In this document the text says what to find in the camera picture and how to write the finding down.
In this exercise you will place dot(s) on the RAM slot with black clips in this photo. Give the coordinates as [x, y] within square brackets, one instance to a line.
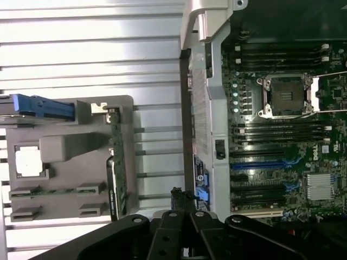
[282, 135]
[282, 53]
[282, 65]
[282, 125]

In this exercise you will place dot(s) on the metal socket cover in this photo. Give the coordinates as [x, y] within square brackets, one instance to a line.
[315, 94]

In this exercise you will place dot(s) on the short black expansion slot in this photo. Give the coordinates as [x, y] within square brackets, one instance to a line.
[240, 177]

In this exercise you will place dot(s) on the grey parts rack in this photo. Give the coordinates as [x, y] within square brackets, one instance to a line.
[81, 173]

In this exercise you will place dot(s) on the thin metal locking lever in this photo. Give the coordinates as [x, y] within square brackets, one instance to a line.
[333, 73]

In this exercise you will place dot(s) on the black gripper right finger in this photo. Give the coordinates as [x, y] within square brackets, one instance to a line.
[211, 238]

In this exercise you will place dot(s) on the green motherboard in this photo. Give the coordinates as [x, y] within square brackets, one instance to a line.
[271, 176]

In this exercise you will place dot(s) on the blue expansion slot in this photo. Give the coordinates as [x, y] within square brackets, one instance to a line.
[260, 165]

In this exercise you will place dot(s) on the open grey PC case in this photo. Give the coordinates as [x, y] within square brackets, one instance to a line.
[214, 81]

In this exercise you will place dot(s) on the green RAM stick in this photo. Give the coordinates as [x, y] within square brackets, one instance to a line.
[54, 191]

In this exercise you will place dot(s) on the long black expansion slot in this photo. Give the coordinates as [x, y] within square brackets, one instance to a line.
[254, 153]
[257, 188]
[257, 199]

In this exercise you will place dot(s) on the CPU socket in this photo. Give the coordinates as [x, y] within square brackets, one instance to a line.
[287, 94]

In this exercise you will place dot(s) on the white expansion slot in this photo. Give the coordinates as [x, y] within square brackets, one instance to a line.
[263, 213]

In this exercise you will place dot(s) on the silver chipset heatsink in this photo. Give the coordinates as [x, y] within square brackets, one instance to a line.
[320, 187]

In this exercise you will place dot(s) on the black table stop block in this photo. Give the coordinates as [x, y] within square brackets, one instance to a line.
[185, 53]

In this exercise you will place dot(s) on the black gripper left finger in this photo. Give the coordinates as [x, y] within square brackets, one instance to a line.
[162, 238]

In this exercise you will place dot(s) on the RAM slot with white clips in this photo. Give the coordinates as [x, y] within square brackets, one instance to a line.
[282, 130]
[282, 59]
[282, 47]

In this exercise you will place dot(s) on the hard disk with blue carrier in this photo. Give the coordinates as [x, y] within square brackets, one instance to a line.
[40, 108]

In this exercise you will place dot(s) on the silver CPU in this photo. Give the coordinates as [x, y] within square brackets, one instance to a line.
[29, 162]

